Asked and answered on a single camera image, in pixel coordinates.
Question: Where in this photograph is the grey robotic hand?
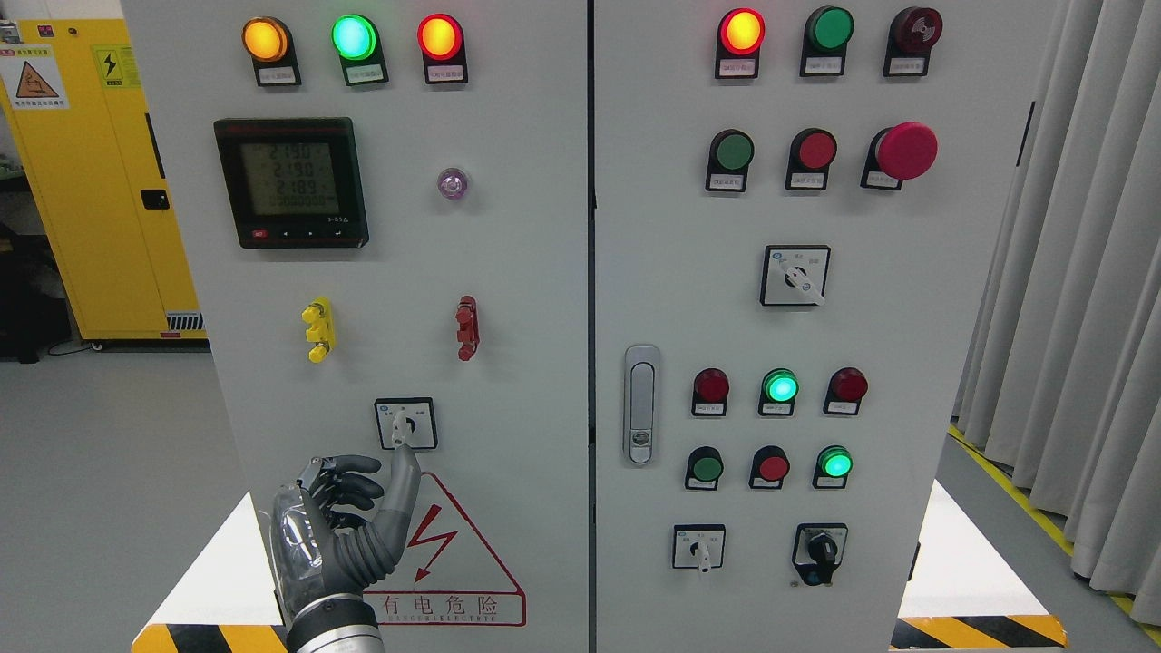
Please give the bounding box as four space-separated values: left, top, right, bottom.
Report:
268 443 421 629

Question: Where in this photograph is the white rotary switch door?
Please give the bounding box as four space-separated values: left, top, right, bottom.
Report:
374 396 439 452

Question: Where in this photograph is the amber indicator light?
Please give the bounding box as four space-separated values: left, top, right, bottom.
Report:
241 16 301 87

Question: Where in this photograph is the red electric hazard warning sticker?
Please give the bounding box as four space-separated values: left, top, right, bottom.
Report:
365 473 527 627

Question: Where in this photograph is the yellow terminal connector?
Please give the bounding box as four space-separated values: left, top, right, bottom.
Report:
301 297 336 364

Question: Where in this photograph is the red terminal connector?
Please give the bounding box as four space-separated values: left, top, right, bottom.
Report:
454 295 481 361

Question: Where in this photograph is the black digital power meter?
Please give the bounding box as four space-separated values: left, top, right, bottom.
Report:
214 117 369 249

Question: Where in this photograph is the small clear signal lamp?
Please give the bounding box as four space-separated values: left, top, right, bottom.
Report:
438 167 470 201

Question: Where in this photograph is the dark red indicator light left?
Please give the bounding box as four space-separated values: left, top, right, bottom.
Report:
691 368 730 417

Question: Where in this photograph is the dark red indicator light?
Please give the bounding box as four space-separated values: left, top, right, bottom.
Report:
691 368 730 417
824 366 868 416

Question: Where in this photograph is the grey electrical control cabinet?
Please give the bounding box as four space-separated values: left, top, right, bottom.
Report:
122 1 1066 652

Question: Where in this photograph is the red push button lower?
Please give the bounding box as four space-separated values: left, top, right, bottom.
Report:
749 445 791 491

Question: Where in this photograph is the red push button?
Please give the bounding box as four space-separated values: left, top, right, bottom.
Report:
785 128 837 191
749 445 791 491

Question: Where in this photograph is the lit green indicator light middle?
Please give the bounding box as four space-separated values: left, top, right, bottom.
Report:
757 367 800 417

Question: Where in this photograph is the lit green indicator light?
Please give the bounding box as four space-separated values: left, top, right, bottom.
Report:
757 367 800 417
330 14 390 87

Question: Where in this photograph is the lit green indicator light top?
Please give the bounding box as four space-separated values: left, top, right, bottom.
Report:
330 14 390 87

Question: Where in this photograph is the lit green push button lower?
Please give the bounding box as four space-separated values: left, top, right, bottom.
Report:
812 443 854 491

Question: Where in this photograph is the yellow safety storage cabinet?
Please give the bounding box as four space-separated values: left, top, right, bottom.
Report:
3 17 207 343

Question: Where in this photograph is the red-ringed indicator light left door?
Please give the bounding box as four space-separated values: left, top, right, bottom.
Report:
417 13 469 85

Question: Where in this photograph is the red-ringed indicator light door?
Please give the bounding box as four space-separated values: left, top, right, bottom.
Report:
417 13 469 85
714 7 766 80

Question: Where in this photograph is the dark red indicator light right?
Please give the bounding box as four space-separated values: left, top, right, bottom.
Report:
824 366 868 416

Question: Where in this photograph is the green push button upper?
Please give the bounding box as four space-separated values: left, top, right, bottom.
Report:
705 129 755 193

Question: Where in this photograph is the red push button upper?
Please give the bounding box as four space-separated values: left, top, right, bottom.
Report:
785 128 837 191

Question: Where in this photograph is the red-ringed indicator light right door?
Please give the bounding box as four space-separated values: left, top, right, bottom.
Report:
714 7 766 80

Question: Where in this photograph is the red mushroom emergency stop button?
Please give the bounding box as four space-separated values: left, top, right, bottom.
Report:
860 122 940 191

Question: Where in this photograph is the unlit green indicator light top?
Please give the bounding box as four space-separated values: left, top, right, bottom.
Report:
799 5 854 78

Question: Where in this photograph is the grey curtain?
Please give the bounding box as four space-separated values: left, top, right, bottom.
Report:
957 1 1160 625

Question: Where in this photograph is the dark red buzzer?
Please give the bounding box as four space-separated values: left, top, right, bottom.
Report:
884 5 944 78

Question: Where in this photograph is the grey cabinet door handle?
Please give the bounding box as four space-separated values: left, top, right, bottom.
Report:
622 346 662 464

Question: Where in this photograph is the white rotary switch lower right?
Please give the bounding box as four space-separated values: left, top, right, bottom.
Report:
671 523 727 573

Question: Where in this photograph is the white rotary switch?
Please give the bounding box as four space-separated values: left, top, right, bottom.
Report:
759 245 831 309
671 523 727 573

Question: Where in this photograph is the black key selector switch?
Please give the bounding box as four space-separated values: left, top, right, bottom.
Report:
791 523 849 587

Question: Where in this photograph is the white rotary switch upper right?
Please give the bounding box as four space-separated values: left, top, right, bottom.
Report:
759 245 831 309

